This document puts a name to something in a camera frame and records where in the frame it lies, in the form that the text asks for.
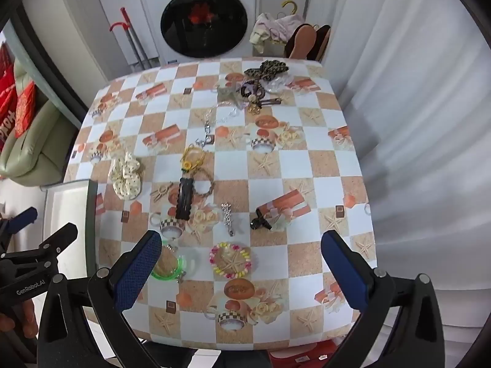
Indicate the brown slipper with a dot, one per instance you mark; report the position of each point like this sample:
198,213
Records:
324,40
303,40

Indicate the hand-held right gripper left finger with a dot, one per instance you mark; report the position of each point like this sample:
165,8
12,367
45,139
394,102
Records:
138,274

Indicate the white curtain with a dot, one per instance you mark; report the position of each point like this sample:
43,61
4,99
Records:
402,84

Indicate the clear plastic bag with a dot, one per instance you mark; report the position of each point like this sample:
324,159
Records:
280,84

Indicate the dark door frame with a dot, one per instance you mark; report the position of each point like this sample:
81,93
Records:
50,65

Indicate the small black hair clip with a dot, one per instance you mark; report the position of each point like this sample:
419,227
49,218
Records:
256,222

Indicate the yellow clothes hanger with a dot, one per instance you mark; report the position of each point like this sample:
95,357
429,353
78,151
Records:
293,5

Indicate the leopard bow scrunchie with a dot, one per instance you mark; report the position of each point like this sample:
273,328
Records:
268,68

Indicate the white glass tray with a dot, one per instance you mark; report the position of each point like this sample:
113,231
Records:
65,214

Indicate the gold charm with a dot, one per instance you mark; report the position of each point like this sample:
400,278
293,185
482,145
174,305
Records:
253,108

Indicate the red box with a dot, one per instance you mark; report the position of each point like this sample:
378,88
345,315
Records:
299,358

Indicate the green bangle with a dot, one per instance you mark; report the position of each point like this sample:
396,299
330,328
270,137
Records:
167,277

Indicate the red printed cushion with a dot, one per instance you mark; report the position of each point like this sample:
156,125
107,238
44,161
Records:
5,96
25,107

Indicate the checkered orange tablecloth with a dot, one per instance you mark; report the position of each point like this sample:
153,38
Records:
330,168

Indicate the red hooked pole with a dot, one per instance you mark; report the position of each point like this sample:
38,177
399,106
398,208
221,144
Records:
115,27

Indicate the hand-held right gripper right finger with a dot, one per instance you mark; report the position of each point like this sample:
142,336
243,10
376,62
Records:
345,272

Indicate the pale green sofa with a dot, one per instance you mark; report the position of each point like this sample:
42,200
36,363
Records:
38,142

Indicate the black hairpin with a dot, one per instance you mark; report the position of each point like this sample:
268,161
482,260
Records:
270,102

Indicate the pile of pale clothes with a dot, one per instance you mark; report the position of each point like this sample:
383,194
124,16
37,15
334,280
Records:
274,28

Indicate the grey star hair clip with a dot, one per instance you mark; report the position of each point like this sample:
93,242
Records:
226,94

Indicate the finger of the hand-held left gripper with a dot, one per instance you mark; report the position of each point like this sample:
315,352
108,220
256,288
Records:
21,218
63,235

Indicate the clear pale bangle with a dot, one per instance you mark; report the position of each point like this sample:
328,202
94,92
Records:
197,262

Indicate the person's left hand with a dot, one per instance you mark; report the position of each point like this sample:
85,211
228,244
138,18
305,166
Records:
23,316

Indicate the black long hair clip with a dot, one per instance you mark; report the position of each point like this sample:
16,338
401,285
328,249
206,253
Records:
185,199

